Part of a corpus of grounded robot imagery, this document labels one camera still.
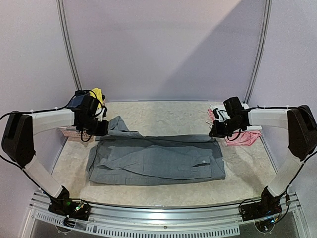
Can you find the grey blue button shirt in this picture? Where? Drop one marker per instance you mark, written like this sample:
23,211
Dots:
125,157

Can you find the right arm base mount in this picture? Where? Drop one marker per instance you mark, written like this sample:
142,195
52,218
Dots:
261,213

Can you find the white folded shirt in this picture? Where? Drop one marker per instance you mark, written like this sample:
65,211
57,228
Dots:
226,116

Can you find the yellow garment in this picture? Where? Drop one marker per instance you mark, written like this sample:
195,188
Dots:
97,93

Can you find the left aluminium corner post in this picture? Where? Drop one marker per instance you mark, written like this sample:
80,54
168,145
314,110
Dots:
67,43

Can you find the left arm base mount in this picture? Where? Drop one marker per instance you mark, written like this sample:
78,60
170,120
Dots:
69,207

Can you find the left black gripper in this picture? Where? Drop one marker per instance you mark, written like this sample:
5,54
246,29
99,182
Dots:
103,131

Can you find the pink folded garment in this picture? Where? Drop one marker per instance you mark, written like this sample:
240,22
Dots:
244,138

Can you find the aluminium front rail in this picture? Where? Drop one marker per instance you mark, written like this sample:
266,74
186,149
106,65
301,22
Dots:
109,221

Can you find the aluminium corner post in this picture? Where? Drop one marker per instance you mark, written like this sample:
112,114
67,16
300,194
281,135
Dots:
260,50
67,43

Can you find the pink plastic laundry basket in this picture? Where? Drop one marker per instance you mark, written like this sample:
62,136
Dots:
74,134

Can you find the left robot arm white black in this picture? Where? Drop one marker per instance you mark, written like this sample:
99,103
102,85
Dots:
18,142

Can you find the right aluminium corner post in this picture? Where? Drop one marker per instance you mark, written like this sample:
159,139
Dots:
260,50

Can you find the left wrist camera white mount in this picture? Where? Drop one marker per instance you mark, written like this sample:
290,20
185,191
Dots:
99,114

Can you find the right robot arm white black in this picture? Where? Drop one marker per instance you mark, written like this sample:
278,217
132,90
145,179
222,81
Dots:
300,132

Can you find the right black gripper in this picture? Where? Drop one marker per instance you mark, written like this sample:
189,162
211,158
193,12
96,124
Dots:
216,129

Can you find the navy blue garment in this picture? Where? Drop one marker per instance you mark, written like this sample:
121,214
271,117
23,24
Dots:
75,102

